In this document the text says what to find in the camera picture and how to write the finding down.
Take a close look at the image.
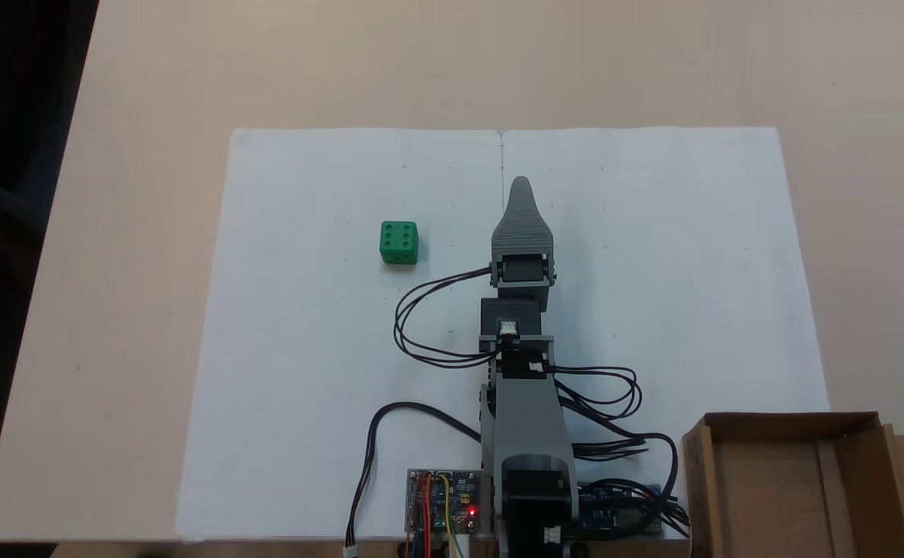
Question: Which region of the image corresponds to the brown cardboard box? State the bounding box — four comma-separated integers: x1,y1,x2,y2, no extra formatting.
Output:
682,411,904,558

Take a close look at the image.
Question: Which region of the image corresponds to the yellow wire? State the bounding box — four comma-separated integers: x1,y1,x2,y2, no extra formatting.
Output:
438,473,470,558

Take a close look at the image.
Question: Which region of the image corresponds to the thin black forearm wire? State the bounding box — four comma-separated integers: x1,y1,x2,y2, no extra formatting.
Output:
543,364,644,425

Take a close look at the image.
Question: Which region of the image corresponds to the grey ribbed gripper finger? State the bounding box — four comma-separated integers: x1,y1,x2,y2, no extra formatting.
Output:
492,176,555,255

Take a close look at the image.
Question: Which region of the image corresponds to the thin black gripper wire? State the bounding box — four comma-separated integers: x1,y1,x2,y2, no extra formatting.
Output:
393,267,501,370

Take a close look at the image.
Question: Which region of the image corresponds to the white paper sheet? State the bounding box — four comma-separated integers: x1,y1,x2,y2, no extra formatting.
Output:
499,126,833,541
175,128,503,541

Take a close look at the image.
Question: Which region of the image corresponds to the grey controller board red LED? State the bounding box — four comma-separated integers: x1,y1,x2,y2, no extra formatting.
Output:
406,468,482,536

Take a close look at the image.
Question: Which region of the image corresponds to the thin black base wire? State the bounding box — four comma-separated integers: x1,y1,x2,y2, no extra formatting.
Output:
568,430,692,537

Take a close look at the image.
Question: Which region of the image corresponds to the orange wire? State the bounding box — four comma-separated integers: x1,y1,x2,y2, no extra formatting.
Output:
418,473,431,558

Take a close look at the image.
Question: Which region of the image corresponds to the blue circuit board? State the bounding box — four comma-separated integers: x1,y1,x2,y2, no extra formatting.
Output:
576,480,666,537

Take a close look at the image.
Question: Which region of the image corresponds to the green die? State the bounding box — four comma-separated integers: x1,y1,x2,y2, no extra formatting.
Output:
379,221,419,266

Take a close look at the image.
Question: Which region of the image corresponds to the black cable white plug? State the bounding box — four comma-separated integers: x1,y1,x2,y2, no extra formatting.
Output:
343,401,492,558

